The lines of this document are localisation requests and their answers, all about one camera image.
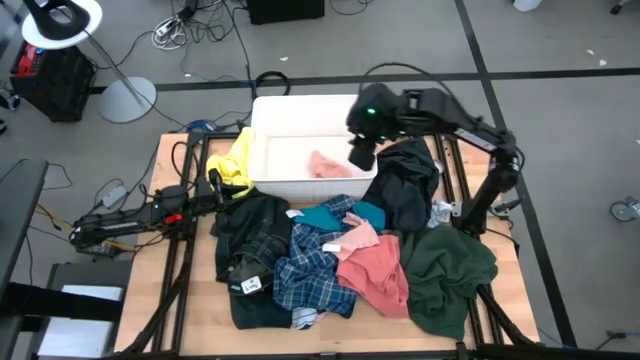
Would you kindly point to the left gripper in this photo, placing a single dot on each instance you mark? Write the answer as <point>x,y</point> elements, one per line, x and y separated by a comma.
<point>205,200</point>

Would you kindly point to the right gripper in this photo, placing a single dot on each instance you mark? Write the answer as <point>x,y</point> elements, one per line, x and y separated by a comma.
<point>372,117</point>

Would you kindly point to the yellow garment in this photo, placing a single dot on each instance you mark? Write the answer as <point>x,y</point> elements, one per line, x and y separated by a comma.
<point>232,167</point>

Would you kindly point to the salmon pink cloth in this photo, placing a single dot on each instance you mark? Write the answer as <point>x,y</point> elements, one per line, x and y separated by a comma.
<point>327,167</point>

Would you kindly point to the dark denim jeans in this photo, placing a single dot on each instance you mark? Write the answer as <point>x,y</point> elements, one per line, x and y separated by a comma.
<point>255,235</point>

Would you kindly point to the black garment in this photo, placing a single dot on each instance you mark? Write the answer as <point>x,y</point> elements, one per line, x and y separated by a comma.
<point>405,185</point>

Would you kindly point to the teal garment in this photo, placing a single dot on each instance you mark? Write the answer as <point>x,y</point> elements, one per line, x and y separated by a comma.
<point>320,218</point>

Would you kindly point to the white perforated plastic laundry basket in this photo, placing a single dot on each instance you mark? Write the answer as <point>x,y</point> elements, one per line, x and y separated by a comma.
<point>285,125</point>

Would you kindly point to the pale pink shirt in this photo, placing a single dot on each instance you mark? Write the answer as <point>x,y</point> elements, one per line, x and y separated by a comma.
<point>357,240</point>

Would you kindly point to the white grey patterned cloth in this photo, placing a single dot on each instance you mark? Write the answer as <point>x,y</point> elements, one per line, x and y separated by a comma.
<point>441,212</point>

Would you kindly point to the blue plaid shirt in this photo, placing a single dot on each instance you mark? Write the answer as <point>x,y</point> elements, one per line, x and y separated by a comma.
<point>310,275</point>

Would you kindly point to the coral red t-shirt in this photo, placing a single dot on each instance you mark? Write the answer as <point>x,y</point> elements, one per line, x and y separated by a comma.
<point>375,275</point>

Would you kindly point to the dark green sweatshirt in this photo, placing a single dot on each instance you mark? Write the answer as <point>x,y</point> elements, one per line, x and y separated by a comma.
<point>445,270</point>

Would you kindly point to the white blue-striped sock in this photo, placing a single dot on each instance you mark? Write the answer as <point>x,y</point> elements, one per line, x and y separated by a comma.
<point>305,318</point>

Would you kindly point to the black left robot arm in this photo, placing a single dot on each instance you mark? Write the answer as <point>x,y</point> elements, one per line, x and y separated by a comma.
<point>120,224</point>

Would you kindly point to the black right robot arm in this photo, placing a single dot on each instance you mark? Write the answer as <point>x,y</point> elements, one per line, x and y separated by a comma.
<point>480,135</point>

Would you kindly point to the silver round metal disc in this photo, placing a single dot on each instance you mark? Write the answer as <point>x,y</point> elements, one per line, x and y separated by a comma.
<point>440,166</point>

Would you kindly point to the grey power adapter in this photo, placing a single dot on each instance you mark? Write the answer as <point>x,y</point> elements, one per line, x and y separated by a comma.
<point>114,196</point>

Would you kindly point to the black power brick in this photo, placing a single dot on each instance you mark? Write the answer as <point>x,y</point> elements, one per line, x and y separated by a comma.
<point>97,250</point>

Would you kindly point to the black box on floor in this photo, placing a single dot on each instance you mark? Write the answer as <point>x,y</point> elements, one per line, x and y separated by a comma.
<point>285,10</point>

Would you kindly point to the black equipment crate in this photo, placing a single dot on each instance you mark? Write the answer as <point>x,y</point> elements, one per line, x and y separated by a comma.
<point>55,85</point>

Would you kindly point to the grey cabinet with white top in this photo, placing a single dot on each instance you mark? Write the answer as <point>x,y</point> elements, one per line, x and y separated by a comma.
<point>80,340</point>

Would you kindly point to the black desk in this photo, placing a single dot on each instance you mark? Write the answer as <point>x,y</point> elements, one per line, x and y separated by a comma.
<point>20,210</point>

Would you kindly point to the white floor object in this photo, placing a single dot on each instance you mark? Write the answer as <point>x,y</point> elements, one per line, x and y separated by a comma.
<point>527,4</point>

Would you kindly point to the black chair caster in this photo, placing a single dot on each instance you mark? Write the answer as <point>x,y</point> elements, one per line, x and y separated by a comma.
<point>7,100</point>

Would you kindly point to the red device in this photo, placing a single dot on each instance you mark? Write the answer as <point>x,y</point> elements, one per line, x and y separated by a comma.
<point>27,57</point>

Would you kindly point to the grey caster wheel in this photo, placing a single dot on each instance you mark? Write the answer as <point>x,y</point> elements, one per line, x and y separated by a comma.
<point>622,210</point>

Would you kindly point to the black aluminium table frame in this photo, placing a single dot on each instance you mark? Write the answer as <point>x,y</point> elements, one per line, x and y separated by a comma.
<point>203,155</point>

